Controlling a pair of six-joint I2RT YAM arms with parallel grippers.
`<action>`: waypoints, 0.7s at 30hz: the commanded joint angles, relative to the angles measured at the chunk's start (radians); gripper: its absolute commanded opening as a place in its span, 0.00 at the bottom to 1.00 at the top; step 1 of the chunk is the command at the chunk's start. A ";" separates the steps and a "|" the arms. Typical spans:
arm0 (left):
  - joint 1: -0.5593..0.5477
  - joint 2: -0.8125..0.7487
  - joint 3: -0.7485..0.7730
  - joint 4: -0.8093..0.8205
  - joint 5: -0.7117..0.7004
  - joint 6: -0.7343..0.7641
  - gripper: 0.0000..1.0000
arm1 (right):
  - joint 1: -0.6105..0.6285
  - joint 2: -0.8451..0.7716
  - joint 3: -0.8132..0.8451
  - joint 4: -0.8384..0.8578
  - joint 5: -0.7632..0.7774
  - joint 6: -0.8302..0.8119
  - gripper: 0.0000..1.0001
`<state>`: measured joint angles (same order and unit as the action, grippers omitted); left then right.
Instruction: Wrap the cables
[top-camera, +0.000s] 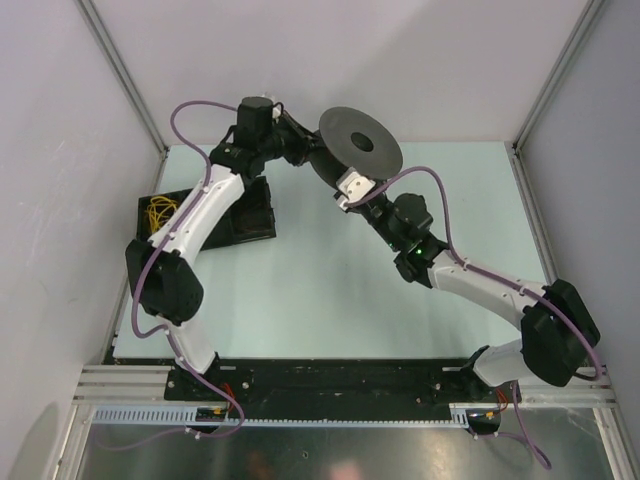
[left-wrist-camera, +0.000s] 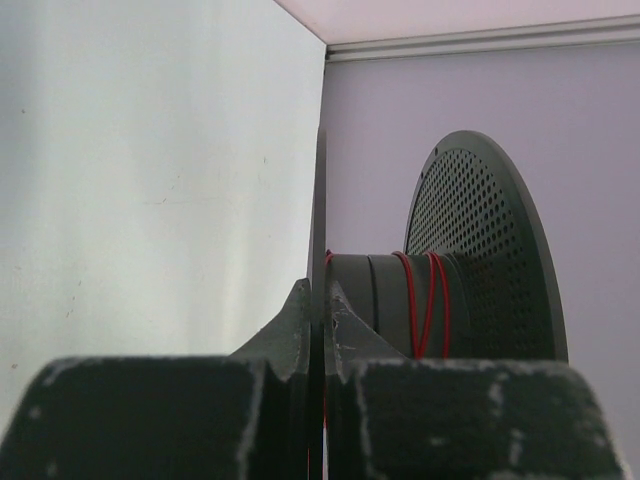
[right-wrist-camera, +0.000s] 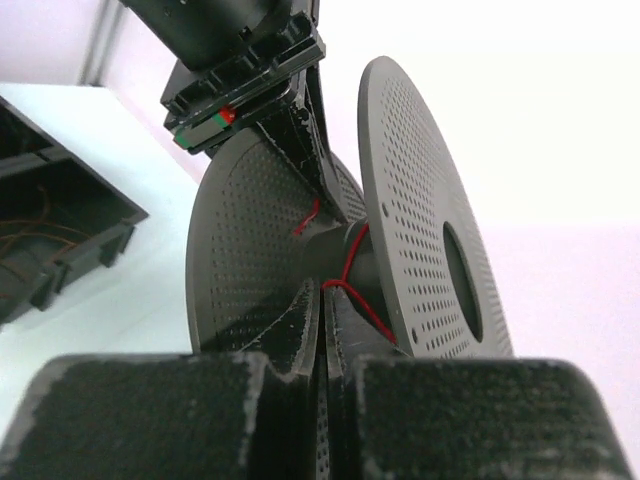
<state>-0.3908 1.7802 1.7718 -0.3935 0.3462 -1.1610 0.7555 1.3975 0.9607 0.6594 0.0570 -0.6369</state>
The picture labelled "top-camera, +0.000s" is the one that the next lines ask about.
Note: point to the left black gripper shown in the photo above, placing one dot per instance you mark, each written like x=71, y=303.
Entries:
x=308, y=145

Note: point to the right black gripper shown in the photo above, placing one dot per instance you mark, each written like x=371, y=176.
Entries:
x=354, y=209

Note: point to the dark grey perforated spool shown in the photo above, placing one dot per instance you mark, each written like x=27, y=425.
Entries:
x=351, y=139

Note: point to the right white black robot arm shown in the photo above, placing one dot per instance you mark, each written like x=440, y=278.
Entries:
x=555, y=326

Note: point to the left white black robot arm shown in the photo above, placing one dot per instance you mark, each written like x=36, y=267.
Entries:
x=166, y=293

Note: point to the black compartment tray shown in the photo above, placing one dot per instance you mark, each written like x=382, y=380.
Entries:
x=250, y=218

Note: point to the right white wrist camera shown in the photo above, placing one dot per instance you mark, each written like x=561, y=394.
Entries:
x=352, y=187

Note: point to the aluminium frame rail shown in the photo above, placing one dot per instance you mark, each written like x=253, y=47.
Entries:
x=121, y=384

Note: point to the grey slotted cable duct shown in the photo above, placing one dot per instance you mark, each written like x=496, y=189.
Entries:
x=453, y=416

